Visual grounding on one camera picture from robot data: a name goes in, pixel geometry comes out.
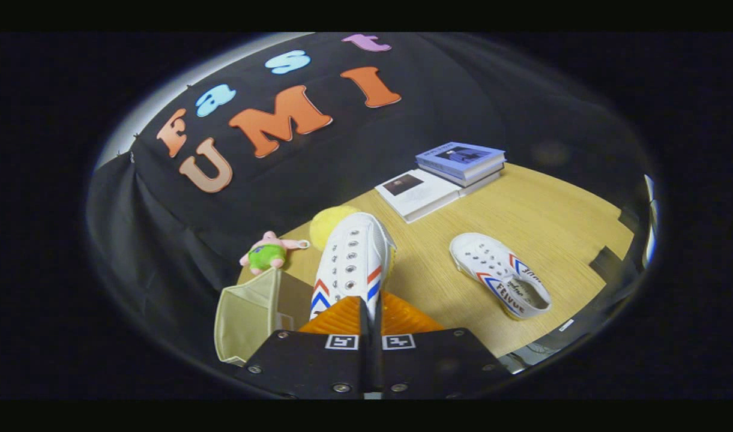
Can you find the thin grey-blue book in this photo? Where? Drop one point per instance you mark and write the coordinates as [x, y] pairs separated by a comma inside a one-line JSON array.
[[480, 179]]

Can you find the white shoe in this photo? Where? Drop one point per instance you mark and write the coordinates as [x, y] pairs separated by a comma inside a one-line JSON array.
[[354, 252], [492, 264]]

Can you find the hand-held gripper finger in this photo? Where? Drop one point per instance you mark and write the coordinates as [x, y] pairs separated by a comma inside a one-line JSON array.
[[365, 354], [379, 354]]

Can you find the yellow fluffy ball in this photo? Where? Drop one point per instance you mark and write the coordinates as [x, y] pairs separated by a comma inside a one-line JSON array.
[[327, 225]]

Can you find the blue book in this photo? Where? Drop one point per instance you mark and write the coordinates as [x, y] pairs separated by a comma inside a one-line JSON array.
[[462, 156]]

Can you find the beige fabric storage box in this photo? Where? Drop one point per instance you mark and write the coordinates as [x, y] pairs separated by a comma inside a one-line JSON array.
[[246, 318]]

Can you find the pink green plush toy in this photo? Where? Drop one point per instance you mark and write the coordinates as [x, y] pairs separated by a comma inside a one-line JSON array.
[[267, 255]]

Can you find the white book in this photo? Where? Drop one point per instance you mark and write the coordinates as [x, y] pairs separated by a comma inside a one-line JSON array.
[[417, 192]]

